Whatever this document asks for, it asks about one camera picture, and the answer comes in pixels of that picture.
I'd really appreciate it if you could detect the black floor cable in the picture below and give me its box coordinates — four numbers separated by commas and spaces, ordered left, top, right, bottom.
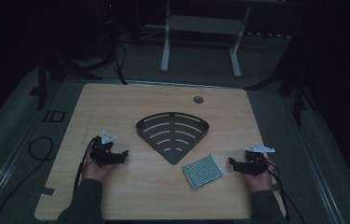
0, 135, 55, 224

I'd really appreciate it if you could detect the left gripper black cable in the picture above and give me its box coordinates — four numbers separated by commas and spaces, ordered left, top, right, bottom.
73, 137, 98, 194

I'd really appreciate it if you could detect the black tripod stand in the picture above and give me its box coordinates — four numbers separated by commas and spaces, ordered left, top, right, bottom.
276, 60, 312, 127
35, 54, 104, 112

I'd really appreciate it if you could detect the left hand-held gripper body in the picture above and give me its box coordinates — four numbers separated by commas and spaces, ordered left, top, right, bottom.
89, 130, 119, 168

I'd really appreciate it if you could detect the person's left hand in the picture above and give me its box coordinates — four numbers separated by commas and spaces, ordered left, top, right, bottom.
80, 154, 116, 184

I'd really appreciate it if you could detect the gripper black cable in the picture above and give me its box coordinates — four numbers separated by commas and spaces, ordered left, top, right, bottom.
73, 137, 98, 194
265, 159, 308, 224

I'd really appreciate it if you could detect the black hanging cable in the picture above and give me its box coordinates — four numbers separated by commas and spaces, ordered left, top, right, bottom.
112, 39, 130, 86

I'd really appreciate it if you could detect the white desk frame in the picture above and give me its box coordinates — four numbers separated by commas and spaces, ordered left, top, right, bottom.
160, 0, 253, 78

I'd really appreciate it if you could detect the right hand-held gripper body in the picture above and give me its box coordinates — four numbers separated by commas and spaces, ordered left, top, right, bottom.
238, 142, 276, 177

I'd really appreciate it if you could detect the black slotted corner shelf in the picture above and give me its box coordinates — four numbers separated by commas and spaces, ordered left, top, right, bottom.
135, 111, 211, 166

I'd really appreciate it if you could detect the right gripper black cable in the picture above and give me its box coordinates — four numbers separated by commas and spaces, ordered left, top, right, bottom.
265, 159, 308, 224

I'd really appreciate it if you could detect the person's right hand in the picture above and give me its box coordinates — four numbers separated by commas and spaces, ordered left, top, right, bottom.
241, 157, 275, 194

